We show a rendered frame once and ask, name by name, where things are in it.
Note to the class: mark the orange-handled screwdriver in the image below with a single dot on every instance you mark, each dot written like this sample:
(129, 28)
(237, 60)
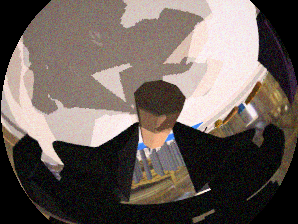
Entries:
(218, 123)

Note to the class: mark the light blue rectangular block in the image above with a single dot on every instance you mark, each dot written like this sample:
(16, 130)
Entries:
(240, 108)

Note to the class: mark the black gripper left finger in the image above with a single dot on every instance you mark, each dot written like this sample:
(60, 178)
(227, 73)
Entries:
(114, 159)

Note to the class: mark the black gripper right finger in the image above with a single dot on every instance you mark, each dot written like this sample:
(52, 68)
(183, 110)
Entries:
(205, 154)

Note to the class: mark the hammer with wooden handle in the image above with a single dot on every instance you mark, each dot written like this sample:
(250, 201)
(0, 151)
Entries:
(231, 114)

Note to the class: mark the blue tape strip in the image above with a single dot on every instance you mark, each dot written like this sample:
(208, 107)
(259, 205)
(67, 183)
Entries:
(170, 137)

